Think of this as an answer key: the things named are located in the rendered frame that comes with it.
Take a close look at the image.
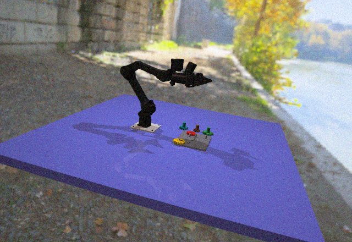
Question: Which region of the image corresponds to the brown gear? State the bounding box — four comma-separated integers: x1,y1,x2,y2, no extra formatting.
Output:
194,124,200,132

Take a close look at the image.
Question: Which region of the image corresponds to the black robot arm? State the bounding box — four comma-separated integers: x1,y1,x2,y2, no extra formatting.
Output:
120,58,197,128

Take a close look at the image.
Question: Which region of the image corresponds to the yellow gear with black stripe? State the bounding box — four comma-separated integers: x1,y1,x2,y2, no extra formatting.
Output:
173,138,185,145

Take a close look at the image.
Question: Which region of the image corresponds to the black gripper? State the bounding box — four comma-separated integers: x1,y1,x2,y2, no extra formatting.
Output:
180,73,212,87

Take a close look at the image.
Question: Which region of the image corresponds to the teal gear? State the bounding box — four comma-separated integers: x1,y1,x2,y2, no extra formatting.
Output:
179,122,188,130

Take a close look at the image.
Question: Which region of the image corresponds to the green gear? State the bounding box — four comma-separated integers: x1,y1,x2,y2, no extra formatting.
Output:
202,127,213,136

